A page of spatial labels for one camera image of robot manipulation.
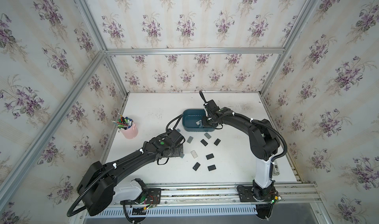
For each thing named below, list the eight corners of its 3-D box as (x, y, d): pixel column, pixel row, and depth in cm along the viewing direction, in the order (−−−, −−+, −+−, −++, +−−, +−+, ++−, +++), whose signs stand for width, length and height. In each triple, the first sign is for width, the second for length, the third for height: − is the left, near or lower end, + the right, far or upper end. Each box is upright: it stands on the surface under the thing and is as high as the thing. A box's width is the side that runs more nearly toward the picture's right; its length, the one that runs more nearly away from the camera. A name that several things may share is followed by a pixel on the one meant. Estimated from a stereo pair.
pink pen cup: (123, 138, 96) (116, 128, 86) (127, 128, 102) (120, 116, 91) (137, 138, 96) (131, 128, 86) (140, 128, 102) (134, 116, 91)
